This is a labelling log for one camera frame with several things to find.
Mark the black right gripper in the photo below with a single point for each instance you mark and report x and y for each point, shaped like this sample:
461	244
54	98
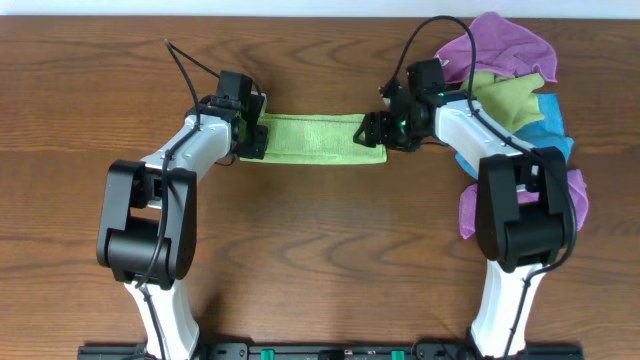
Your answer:
377	124

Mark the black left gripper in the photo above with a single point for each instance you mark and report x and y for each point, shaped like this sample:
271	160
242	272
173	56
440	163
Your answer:
259	149

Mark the light green cloth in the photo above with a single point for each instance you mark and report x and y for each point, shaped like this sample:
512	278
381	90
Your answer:
316	140

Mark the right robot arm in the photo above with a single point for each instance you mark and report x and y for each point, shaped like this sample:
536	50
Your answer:
525	220

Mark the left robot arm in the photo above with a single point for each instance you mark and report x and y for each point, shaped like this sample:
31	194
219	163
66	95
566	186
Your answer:
148	226

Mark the purple cloth at bottom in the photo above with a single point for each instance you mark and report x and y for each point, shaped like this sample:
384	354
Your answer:
468	201

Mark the purple cloth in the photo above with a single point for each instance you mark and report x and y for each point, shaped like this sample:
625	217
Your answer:
502	47
468	201

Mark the olive green crumpled cloth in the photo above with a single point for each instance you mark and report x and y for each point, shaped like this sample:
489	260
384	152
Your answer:
510	101

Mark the purple cloth at top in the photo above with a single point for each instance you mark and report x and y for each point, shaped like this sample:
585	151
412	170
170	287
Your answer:
502	47

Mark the blue crumpled cloth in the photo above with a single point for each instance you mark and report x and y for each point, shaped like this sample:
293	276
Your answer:
550	131

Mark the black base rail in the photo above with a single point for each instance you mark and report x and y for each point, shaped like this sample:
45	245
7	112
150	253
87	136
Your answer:
421	351

